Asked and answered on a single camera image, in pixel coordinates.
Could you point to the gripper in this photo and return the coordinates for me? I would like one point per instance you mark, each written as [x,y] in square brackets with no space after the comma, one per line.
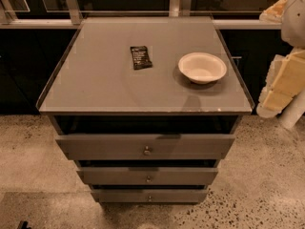
[294,21]

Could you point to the grey top drawer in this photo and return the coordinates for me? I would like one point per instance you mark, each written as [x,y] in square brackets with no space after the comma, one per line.
[144,147]

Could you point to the grey drawer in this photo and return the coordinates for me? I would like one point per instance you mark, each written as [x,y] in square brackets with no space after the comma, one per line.
[149,195]
[144,147]
[147,175]

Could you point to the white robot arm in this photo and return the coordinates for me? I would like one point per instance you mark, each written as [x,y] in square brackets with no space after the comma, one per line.
[291,15]

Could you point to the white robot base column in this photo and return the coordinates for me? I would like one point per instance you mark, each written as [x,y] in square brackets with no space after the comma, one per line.
[293,112]

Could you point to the grey drawer cabinet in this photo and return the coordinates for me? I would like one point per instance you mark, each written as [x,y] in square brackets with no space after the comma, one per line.
[95,90]

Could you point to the grey middle drawer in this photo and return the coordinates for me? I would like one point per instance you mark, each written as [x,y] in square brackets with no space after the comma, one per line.
[147,175]

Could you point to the grey bottom drawer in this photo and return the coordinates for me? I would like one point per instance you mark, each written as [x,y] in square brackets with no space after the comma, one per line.
[149,195]

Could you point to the white paper bowl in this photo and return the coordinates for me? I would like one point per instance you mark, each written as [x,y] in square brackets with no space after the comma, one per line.
[201,67]

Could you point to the black snack packet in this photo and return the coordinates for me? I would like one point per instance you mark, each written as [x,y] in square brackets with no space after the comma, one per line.
[140,58]

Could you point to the metal railing frame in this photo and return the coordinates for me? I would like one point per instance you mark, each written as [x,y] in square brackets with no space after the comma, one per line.
[226,14]

